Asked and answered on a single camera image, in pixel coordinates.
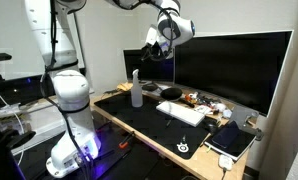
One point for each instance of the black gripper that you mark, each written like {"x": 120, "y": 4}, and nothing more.
{"x": 159, "y": 51}

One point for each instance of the white spray bottle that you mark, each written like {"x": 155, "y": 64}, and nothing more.
{"x": 136, "y": 96}

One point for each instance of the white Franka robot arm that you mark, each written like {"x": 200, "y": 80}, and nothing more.
{"x": 72, "y": 90}

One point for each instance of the small black computer monitor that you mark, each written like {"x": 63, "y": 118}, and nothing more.
{"x": 134, "y": 66}

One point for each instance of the white paper stack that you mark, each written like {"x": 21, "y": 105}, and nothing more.
{"x": 162, "y": 90}

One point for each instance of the small orange gadget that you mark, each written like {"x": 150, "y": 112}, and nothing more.
{"x": 190, "y": 98}

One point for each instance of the white keyboard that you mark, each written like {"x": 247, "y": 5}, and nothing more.
{"x": 180, "y": 113}

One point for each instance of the black desk mat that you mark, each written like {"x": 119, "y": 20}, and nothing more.
{"x": 149, "y": 126}

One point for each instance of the white printed packet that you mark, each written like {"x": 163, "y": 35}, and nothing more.
{"x": 202, "y": 109}

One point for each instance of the wide black computer monitor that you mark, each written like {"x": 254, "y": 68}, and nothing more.
{"x": 232, "y": 66}

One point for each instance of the white crumpled tissue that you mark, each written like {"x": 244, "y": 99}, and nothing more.
{"x": 219, "y": 107}

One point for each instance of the black computer mouse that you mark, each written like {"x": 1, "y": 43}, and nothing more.
{"x": 210, "y": 125}

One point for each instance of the dark smartphone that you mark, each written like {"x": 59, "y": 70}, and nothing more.
{"x": 225, "y": 135}

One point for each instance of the grey metal stand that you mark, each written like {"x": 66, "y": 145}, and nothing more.
{"x": 244, "y": 115}

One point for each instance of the black notebook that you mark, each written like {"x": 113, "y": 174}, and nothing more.
{"x": 242, "y": 146}

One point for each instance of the black glossy panel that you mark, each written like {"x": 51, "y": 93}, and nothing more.
{"x": 19, "y": 91}

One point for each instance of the white charger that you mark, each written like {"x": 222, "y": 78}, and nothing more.
{"x": 225, "y": 162}

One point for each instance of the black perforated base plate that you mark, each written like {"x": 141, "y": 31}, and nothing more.
{"x": 39, "y": 156}

